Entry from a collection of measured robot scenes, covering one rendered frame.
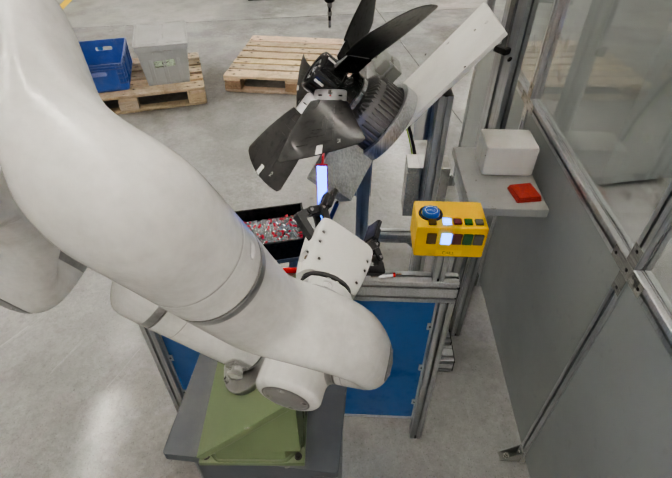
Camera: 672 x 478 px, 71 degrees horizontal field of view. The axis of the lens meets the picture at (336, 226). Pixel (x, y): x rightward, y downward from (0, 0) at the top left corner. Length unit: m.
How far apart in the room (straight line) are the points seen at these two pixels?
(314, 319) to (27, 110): 0.30
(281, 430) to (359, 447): 1.15
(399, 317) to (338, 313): 0.87
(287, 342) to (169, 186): 0.23
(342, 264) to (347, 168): 0.71
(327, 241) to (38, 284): 0.37
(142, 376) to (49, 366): 0.41
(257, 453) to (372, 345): 0.40
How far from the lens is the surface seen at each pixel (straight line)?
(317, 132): 1.19
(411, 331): 1.41
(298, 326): 0.47
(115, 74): 4.18
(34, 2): 0.37
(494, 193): 1.58
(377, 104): 1.36
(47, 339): 2.52
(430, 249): 1.11
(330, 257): 0.66
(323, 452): 0.90
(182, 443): 0.94
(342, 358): 0.49
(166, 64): 4.13
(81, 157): 0.28
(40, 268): 0.65
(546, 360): 1.70
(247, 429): 0.78
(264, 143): 1.49
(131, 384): 2.20
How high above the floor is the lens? 1.75
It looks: 41 degrees down
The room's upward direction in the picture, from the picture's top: straight up
